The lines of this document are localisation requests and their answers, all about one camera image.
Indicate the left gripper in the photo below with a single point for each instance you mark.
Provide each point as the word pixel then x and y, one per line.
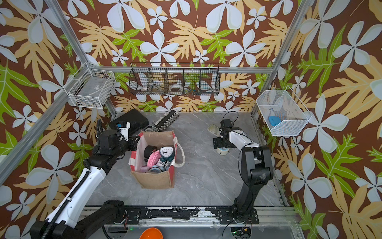
pixel 133 142

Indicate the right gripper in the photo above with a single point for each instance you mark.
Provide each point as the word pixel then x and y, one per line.
pixel 217 140

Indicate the mirror digital clock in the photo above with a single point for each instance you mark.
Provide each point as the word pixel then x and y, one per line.
pixel 214 130

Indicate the light blue twin-bell alarm clock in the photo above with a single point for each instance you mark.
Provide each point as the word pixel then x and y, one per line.
pixel 222 151

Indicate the pink twin-bell alarm clock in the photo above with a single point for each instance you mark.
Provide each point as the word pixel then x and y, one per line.
pixel 153 158

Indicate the canvas bag with red sides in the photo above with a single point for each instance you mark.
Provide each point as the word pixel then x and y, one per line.
pixel 138 164

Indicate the dark green alarm clock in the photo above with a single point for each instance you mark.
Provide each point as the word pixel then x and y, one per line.
pixel 167 154

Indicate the black twin-bell alarm clock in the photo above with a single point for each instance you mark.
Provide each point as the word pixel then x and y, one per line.
pixel 149 150

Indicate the cream and blue alarm clock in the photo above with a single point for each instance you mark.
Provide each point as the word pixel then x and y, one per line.
pixel 156 169

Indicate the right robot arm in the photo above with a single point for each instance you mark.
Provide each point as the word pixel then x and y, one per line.
pixel 255 169

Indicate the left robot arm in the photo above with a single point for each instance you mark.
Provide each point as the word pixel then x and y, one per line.
pixel 64 223

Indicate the blue object in basket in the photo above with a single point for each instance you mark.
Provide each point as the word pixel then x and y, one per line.
pixel 274 120

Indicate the orange bowl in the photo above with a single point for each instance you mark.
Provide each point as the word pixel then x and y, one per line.
pixel 152 233

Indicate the socket set on black rail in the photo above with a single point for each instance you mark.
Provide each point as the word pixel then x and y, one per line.
pixel 163 122

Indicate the white wire basket left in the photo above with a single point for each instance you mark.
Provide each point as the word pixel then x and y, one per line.
pixel 90 87

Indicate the white wire basket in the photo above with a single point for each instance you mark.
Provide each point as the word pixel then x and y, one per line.
pixel 287 105
pixel 90 87

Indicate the white wire basket right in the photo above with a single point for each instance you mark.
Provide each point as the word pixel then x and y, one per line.
pixel 287 105

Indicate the black wire basket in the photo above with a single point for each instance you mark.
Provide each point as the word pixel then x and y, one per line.
pixel 163 78

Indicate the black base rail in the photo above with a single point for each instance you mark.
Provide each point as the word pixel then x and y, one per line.
pixel 221 215

